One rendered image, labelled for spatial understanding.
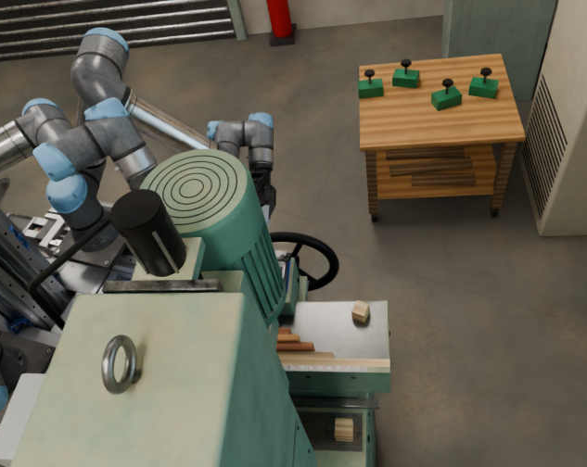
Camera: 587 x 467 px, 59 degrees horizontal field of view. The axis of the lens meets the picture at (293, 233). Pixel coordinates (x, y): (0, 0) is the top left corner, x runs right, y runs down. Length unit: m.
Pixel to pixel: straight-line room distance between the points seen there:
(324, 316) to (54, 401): 0.79
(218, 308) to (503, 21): 2.56
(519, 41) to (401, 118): 0.96
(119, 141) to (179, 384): 0.61
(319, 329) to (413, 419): 0.94
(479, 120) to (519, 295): 0.76
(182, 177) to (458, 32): 2.35
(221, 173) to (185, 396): 0.34
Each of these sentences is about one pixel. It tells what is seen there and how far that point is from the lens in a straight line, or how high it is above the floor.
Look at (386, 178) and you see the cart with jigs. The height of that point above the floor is 0.18.
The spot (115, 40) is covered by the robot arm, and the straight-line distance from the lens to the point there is 1.46.
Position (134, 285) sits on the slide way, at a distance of 0.66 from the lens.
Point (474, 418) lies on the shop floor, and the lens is 2.15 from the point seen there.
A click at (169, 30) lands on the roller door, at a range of 4.19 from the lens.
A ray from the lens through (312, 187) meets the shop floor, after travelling 2.78.
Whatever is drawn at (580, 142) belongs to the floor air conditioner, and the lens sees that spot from 2.20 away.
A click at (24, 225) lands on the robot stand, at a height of 0.77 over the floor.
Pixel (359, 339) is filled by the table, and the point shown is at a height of 0.90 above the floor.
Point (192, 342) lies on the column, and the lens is 0.60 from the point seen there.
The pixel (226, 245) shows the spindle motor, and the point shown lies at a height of 1.46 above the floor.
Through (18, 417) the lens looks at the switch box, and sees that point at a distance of 0.70.
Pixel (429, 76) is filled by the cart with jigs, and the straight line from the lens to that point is 2.54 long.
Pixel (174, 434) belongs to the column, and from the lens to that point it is 0.56.
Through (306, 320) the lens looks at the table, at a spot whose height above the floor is 0.90.
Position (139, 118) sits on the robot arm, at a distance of 1.37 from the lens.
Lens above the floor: 2.02
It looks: 51 degrees down
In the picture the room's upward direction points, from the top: 14 degrees counter-clockwise
